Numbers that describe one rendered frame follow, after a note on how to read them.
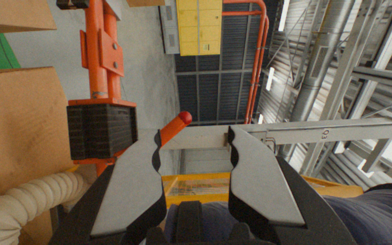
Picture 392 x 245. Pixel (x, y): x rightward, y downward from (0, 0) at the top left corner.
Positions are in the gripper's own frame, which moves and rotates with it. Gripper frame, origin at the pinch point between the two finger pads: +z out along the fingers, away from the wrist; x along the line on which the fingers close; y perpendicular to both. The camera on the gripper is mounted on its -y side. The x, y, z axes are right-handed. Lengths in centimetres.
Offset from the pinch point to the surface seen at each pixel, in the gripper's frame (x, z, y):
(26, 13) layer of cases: -66, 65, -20
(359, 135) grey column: 141, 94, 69
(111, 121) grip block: -11.3, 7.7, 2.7
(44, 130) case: -25.8, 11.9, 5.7
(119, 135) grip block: -11.3, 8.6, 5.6
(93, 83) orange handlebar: -13.1, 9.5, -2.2
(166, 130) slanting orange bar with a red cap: -4.3, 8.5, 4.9
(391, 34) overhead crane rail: 189, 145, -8
